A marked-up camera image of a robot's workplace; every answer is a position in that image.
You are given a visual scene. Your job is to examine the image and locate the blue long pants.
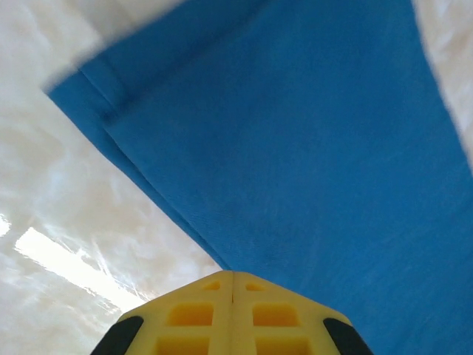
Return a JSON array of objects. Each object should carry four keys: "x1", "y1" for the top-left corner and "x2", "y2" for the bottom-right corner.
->
[{"x1": 43, "y1": 0, "x2": 473, "y2": 355}]

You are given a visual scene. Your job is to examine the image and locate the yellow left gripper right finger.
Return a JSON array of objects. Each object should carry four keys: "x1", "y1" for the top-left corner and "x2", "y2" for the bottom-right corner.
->
[{"x1": 231, "y1": 271, "x2": 375, "y2": 355}]

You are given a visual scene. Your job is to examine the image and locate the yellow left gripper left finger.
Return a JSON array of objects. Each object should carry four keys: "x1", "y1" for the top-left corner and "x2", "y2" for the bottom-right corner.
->
[{"x1": 90, "y1": 270, "x2": 234, "y2": 355}]

